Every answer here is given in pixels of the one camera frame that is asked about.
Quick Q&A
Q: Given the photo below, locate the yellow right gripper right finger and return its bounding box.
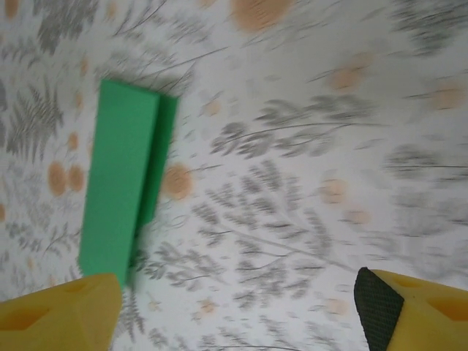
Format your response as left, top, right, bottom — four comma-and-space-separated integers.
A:
353, 266, 468, 351

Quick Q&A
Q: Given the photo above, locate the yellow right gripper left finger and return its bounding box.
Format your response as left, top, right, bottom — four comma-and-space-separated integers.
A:
0, 273, 122, 351

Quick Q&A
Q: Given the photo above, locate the green paper sheet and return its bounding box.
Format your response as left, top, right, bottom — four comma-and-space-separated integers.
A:
78, 79, 179, 288

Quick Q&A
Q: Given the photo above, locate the floral patterned table cover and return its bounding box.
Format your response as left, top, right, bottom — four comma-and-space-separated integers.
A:
0, 0, 468, 351

